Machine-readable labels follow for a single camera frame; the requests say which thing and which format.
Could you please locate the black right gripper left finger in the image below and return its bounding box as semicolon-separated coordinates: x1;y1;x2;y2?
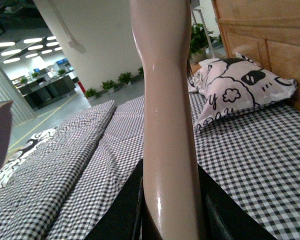
83;158;145;240

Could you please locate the black white checkered bedsheet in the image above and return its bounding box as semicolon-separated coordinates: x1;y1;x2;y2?
194;102;300;240

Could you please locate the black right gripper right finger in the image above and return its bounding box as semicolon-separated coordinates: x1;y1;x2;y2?
198;166;275;240

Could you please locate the folded checkered quilt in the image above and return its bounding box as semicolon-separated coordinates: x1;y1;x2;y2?
0;96;145;240

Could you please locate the white floor lamp stand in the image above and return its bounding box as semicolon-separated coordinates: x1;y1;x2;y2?
191;7;216;58

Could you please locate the dark office counter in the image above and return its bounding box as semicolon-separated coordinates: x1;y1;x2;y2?
17;75;76;111

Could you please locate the cartoon printed white pillow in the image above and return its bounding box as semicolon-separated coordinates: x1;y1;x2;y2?
188;56;297;132

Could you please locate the white hand brush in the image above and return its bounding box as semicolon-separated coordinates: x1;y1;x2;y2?
129;0;207;240

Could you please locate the potted green plant large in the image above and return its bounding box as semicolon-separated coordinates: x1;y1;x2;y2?
189;23;209;63

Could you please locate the potted plant by pillar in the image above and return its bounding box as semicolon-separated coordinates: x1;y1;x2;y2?
84;88;101;102
101;80;118;94
118;72;133;86

